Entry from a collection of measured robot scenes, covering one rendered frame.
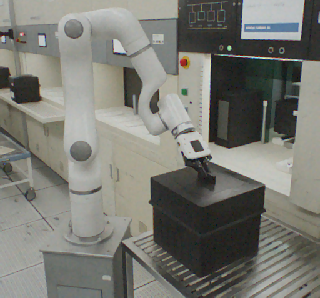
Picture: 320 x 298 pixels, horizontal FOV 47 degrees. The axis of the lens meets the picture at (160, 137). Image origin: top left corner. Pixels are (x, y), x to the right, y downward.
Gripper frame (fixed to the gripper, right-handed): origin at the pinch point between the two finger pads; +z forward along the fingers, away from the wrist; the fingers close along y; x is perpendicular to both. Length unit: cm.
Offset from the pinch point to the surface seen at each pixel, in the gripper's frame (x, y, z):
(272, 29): -28, 39, -39
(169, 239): 16.7, -13.7, 14.2
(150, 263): 20.5, -22.1, 18.8
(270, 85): 21, 88, -45
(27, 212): 225, -11, -77
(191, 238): 4.1, -13.7, 18.1
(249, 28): -20, 39, -47
